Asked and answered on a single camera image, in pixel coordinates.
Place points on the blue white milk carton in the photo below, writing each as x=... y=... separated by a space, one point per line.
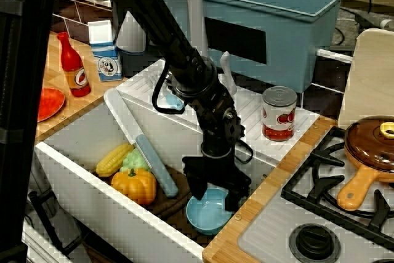
x=106 y=56

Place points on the brown cloth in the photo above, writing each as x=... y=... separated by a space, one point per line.
x=175 y=206

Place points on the light wooden board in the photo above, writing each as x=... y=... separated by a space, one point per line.
x=372 y=75

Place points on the white toy sink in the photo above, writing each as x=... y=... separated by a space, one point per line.
x=172 y=139

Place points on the white cone bottle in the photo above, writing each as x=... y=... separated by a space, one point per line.
x=130 y=35

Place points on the green toy grapes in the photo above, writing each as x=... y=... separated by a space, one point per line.
x=135 y=162

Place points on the orange toy bell pepper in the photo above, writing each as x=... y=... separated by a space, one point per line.
x=135 y=186

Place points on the orange toy pan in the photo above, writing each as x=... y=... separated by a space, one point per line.
x=354 y=192

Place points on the light blue bowl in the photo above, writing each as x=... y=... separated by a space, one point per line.
x=206 y=216

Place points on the yellow toy corn cob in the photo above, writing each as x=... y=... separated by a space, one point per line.
x=112 y=161

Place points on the red orange plate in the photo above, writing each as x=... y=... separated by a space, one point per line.
x=50 y=104

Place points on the white rod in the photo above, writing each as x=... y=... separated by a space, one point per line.
x=334 y=54

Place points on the teal plastic bin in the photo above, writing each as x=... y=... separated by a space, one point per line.
x=292 y=44

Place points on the light blue tap knob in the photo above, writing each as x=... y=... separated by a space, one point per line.
x=173 y=102

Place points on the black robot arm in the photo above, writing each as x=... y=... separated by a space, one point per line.
x=172 y=47

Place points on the black stove knob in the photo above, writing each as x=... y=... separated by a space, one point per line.
x=314 y=243

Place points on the tomato can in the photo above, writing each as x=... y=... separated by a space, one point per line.
x=278 y=115

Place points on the black stove grate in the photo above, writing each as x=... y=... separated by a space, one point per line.
x=311 y=180

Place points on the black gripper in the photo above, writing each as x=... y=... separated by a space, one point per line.
x=215 y=167

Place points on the grey toy faucet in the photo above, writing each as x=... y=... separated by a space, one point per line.
x=195 y=13

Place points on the red toy sauce bottle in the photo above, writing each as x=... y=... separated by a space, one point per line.
x=74 y=69

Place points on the brown lid yellow knob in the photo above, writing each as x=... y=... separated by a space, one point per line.
x=366 y=146

